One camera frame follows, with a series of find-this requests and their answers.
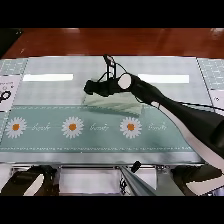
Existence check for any black cable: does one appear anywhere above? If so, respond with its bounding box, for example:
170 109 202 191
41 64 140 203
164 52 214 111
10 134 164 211
179 100 224 110

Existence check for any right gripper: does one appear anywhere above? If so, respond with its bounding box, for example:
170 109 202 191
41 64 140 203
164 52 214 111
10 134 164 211
83 78 121 98

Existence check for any silver frame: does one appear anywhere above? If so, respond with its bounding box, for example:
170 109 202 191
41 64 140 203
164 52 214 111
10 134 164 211
0 161 224 197

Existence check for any pale green shirt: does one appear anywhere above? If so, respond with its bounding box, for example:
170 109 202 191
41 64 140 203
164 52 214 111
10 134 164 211
82 92 143 116

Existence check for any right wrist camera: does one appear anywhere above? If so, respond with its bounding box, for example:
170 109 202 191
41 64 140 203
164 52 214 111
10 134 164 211
102 53 118 82

